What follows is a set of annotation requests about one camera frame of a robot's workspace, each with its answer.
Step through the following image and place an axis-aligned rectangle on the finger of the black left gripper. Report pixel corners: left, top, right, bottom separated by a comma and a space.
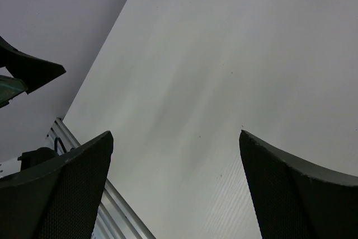
1, 37, 66, 94

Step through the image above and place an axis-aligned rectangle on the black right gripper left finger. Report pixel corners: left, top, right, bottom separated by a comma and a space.
1, 131, 114, 238

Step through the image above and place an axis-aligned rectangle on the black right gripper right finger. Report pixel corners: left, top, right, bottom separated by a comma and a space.
239, 130, 357, 238

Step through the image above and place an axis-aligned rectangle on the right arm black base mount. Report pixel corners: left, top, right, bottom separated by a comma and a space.
17, 137, 68, 171

